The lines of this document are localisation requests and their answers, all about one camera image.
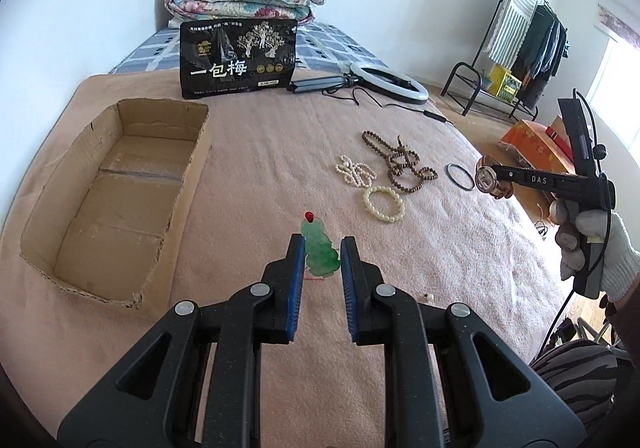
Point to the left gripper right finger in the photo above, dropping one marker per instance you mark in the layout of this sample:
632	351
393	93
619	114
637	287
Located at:
450	381

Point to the white ring light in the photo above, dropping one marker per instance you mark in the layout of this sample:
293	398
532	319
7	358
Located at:
376	77

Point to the right forearm dark sleeve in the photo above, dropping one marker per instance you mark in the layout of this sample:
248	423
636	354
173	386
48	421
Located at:
624	316

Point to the black snack bag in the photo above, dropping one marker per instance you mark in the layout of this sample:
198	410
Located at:
236	55

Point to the black clothes rack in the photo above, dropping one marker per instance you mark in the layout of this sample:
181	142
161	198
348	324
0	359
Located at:
522	48

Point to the orange bag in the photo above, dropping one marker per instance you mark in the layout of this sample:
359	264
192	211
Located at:
531	143

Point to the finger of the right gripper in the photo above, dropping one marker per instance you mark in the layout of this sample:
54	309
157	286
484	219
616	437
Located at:
562	188
527	175

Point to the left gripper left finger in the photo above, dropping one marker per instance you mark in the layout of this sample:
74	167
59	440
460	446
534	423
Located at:
193	380

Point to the right hand white glove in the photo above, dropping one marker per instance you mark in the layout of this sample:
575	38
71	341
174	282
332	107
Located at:
620	261

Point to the open cardboard box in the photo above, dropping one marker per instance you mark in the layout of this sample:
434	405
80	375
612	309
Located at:
108	224

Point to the brown strap wristwatch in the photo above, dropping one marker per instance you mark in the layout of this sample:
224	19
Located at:
486	179

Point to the green jade pendant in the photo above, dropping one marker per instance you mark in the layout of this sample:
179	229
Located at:
321	258

